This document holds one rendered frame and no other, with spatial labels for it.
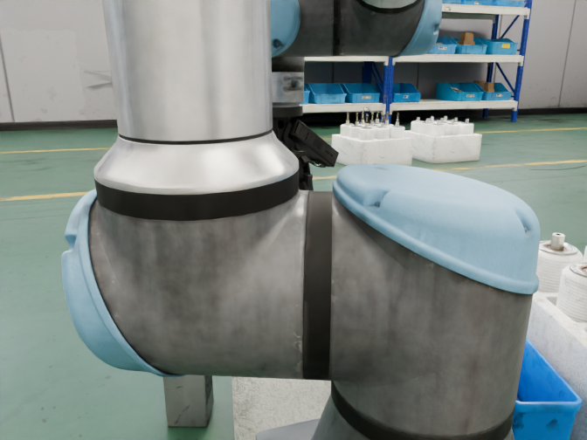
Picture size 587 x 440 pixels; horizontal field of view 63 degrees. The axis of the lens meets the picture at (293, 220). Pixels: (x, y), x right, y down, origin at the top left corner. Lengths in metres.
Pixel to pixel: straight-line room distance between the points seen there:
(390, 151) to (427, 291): 2.93
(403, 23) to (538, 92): 7.48
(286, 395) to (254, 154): 0.55
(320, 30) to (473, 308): 0.36
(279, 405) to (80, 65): 5.28
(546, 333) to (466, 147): 2.63
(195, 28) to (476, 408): 0.24
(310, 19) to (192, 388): 0.61
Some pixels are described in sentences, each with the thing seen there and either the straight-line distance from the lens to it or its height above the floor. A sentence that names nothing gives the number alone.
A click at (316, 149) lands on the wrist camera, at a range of 0.70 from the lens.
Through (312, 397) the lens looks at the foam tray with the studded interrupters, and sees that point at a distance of 0.76.
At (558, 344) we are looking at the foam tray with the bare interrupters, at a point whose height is 0.14.
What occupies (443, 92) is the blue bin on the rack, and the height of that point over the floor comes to 0.36.
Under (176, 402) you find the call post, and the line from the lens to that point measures 0.90.
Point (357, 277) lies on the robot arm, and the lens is 0.25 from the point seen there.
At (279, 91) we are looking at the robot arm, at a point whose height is 0.57.
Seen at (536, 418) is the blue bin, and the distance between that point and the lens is 0.86.
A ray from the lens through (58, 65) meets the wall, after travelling 5.84.
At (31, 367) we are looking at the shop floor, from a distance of 1.18.
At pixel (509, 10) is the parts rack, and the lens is 6.59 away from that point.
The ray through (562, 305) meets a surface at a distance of 1.00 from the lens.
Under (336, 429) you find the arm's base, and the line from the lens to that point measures 0.33.
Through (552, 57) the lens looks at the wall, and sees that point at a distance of 8.09.
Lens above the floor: 0.59
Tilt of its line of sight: 17 degrees down
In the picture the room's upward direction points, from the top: straight up
